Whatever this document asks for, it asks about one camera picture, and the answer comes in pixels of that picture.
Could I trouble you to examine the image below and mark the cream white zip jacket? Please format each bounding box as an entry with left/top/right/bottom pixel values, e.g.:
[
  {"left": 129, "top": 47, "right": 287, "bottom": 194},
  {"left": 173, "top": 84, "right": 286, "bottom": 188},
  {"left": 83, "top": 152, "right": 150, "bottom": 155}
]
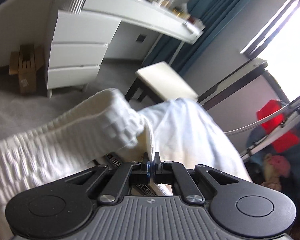
[{"left": 0, "top": 87, "right": 180, "bottom": 240}]

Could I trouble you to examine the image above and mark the pink clothes pile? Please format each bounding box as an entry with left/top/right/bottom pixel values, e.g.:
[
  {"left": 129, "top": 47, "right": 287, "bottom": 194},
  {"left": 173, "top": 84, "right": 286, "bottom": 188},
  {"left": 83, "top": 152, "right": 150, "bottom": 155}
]
[{"left": 261, "top": 153, "right": 291, "bottom": 191}]

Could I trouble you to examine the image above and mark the pastel bed sheet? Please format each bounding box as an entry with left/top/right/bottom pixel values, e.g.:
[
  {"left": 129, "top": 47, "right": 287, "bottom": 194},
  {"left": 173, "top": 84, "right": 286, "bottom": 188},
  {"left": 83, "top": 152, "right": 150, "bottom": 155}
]
[{"left": 139, "top": 98, "right": 251, "bottom": 181}]

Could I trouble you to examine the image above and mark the white cushioned stool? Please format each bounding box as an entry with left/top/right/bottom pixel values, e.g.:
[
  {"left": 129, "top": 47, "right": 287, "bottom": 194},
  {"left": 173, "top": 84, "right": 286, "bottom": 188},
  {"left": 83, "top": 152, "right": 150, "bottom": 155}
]
[{"left": 125, "top": 61, "right": 198, "bottom": 103}]

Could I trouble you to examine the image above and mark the red garment on stand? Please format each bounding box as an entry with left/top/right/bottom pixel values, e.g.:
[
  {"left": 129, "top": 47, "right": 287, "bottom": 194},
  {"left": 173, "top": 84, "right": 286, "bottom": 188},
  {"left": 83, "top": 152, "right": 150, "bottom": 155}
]
[{"left": 256, "top": 99, "right": 300, "bottom": 153}]

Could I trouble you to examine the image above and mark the black folded ironing board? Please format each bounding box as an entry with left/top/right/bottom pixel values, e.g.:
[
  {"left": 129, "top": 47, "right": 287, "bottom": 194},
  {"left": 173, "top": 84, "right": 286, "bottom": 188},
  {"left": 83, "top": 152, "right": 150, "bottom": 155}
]
[{"left": 198, "top": 57, "right": 268, "bottom": 111}]

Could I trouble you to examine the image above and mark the garment steamer stand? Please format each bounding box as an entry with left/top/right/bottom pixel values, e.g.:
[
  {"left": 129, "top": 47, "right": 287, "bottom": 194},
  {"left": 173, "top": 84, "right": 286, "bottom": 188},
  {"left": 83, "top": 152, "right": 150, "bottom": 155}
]
[{"left": 224, "top": 95, "right": 300, "bottom": 161}]

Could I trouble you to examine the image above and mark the cardboard box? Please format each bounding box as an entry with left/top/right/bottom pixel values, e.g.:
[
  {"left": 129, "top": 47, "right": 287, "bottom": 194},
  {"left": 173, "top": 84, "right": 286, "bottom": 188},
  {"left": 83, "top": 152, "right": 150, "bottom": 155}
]
[{"left": 9, "top": 44, "right": 44, "bottom": 94}]

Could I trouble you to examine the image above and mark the white dressing table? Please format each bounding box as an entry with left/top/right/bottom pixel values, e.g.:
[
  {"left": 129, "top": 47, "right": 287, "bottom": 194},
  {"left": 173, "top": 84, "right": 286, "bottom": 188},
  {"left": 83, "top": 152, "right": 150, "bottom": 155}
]
[{"left": 45, "top": 0, "right": 203, "bottom": 98}]

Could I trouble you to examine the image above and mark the window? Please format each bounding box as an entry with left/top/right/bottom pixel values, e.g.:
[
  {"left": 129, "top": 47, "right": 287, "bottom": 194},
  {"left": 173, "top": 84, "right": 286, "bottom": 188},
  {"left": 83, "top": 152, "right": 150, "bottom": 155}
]
[{"left": 241, "top": 0, "right": 300, "bottom": 102}]

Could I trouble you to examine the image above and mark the dark teal left curtain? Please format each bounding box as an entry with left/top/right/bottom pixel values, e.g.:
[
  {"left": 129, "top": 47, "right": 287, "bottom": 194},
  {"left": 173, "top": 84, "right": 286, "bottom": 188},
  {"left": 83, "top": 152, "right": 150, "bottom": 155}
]
[{"left": 143, "top": 0, "right": 251, "bottom": 76}]

